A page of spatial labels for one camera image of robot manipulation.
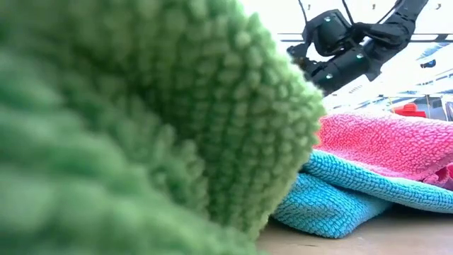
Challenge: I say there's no red background object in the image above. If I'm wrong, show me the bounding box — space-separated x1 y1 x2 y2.
392 102 428 118

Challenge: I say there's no pink microfiber towel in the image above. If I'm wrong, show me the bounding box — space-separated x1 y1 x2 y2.
313 112 453 191

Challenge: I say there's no blue microfiber towel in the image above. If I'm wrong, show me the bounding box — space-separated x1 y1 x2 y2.
272 149 453 239

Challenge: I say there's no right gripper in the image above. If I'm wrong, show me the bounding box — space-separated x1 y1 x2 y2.
286 42 382 97

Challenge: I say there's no green microfiber towel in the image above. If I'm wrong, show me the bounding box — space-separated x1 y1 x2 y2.
0 0 326 255

